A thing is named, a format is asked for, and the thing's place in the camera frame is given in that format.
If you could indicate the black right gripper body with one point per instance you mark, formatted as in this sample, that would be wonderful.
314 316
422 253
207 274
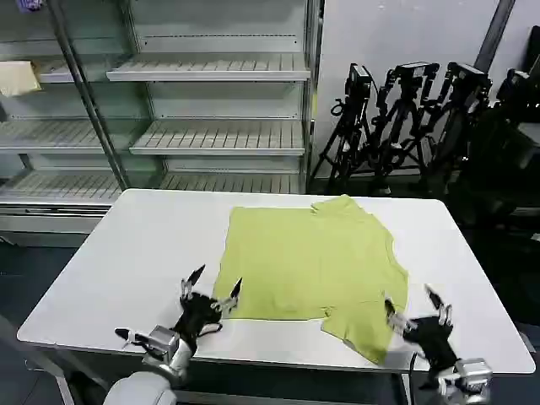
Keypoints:
434 339

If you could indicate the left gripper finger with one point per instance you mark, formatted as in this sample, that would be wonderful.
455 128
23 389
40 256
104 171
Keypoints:
229 298
187 286

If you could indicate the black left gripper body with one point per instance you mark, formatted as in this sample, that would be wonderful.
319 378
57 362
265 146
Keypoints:
196 314

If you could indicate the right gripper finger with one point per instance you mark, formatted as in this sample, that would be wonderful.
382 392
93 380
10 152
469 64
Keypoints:
445 314
396 320

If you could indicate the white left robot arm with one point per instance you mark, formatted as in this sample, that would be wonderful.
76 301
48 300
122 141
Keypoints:
139 386

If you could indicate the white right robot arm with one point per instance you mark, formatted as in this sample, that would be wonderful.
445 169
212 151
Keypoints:
470 375

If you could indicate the yellow-green t-shirt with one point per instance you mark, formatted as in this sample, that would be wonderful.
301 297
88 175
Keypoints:
308 266

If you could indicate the grey metal shelf unit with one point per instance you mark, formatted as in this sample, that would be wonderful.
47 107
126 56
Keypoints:
50 135
219 139

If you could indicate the black equipment stack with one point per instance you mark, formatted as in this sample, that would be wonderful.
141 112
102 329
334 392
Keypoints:
506 160

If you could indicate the black tripod with camera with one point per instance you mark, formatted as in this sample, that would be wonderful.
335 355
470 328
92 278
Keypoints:
352 126
462 109
405 122

